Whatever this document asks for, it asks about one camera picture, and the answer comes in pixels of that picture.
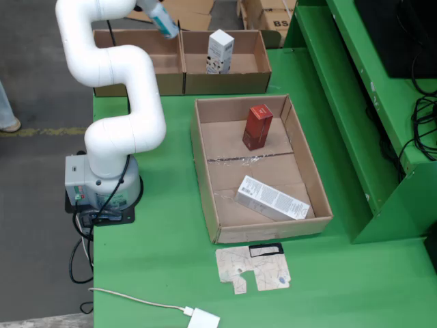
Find brown carton with printed letters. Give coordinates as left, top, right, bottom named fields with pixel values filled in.
left=259, top=8, right=294, bottom=39

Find long white printed box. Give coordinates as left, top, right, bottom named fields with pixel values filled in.
left=234, top=174, right=311, bottom=221

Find black cable tangle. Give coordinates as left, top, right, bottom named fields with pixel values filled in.
left=365, top=51, right=437, bottom=182

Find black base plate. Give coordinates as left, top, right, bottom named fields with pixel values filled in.
left=64, top=189, right=136, bottom=228

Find white adapter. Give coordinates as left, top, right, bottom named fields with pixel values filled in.
left=186, top=306, right=221, bottom=328

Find red carton box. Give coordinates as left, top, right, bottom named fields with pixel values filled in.
left=242, top=104, right=274, bottom=152

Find white adapter cable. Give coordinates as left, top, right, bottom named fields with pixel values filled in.
left=87, top=287, right=188, bottom=314

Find shallow cardboard tray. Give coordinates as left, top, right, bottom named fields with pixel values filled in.
left=190, top=94, right=334, bottom=245

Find beige shoe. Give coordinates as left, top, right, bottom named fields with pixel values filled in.
left=0, top=118, right=22, bottom=133

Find brown cardboard with flaps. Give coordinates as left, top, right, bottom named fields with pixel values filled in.
left=125, top=0, right=216, bottom=32

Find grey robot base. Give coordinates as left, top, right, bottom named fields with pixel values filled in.
left=64, top=154, right=144, bottom=211

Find long black arm cable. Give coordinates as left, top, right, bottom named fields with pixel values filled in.
left=76, top=19, right=132, bottom=226

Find translucent bottle with teal label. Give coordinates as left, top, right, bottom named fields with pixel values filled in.
left=143, top=0, right=180, bottom=40

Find flattened patterned paper carton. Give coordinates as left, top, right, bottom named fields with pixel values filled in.
left=215, top=242, right=293, bottom=295

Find green metal shelf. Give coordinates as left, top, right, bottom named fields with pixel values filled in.
left=283, top=0, right=437, bottom=245

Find white box with black pattern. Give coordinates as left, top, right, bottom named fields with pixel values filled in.
left=206, top=29, right=236, bottom=75

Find divided cardboard box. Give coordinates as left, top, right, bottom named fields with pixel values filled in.
left=92, top=29, right=283, bottom=98

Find black power cables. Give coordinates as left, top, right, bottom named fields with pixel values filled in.
left=68, top=211, right=95, bottom=315

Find black monitor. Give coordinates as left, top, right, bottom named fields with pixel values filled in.
left=353, top=0, right=437, bottom=79

